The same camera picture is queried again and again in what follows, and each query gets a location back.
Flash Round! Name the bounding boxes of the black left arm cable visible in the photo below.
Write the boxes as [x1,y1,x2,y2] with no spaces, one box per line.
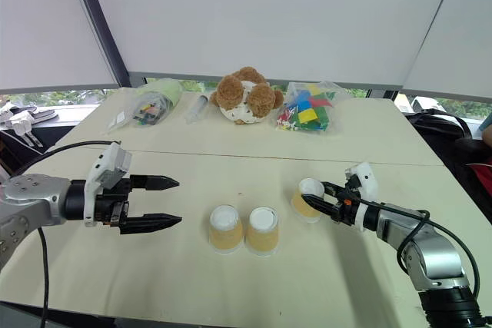
[10,140,123,328]

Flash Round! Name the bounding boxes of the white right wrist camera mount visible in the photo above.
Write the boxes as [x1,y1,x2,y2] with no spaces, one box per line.
[344,162,380,232]

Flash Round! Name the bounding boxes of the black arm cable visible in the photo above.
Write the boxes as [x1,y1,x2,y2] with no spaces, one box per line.
[355,197,481,300]
[10,140,123,328]

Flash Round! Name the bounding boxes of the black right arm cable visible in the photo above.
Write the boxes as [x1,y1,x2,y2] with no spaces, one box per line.
[355,197,481,300]

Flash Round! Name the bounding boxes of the black backpack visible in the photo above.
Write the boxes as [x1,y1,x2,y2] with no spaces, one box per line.
[404,108,492,226]

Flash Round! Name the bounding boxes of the brown white plush toy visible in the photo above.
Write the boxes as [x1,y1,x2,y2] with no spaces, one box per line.
[209,66,286,126]

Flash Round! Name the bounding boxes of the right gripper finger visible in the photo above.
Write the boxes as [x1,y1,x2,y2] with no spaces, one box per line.
[321,181,347,199]
[301,194,341,223]

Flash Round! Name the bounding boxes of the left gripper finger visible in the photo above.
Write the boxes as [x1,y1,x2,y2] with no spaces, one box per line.
[119,212,183,236]
[129,174,181,193]

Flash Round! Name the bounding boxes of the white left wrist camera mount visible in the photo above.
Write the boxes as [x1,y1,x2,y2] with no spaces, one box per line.
[83,142,134,228]

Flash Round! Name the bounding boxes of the clear plastic syringe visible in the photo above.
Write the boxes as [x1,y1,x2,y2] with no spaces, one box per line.
[184,93,211,125]

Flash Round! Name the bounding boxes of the dark window frame post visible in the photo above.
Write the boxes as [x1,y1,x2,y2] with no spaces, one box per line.
[68,0,132,90]

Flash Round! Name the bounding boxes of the small clear plastic packet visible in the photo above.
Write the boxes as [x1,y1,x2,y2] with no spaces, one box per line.
[106,110,132,132]

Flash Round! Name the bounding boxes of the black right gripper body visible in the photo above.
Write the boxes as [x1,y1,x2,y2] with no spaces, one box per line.
[332,177,363,226]

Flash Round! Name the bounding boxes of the plastic bag of coloured blocks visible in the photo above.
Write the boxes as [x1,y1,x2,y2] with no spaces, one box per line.
[275,81,349,134]

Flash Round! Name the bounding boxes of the tan paper cup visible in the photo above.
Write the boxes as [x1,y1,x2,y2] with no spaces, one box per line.
[208,204,245,256]
[244,206,280,258]
[291,177,326,224]

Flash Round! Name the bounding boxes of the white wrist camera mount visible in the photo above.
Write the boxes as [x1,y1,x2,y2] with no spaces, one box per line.
[83,142,134,228]
[344,162,380,232]

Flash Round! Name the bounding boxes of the red cloth item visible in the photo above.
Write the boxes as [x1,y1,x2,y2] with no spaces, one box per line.
[466,161,492,199]

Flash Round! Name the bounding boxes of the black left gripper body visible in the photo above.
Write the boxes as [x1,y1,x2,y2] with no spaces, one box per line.
[94,176,134,234]

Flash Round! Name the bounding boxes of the plastic bag with green cloth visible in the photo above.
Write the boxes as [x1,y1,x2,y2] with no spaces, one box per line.
[115,78,185,128]

